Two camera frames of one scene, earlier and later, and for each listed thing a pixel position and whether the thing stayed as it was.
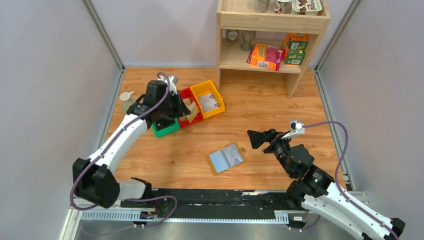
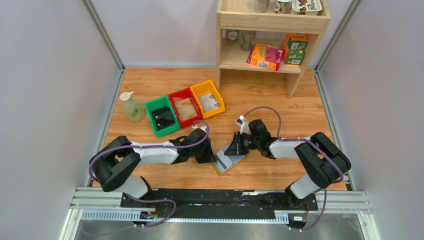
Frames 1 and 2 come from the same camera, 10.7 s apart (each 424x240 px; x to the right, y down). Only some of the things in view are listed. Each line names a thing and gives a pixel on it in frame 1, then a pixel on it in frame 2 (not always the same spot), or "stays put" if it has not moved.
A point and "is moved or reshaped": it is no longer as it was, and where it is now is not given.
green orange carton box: x=295 y=45 stays put
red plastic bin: x=188 y=93 stays put
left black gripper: x=173 y=108 to x=205 y=153
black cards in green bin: x=163 y=122 stays put
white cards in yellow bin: x=208 y=102 stays put
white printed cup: x=282 y=6 stays put
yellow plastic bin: x=207 y=87 stays put
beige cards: x=190 y=104 is moved or reshaped
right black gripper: x=269 y=141 to x=238 y=144
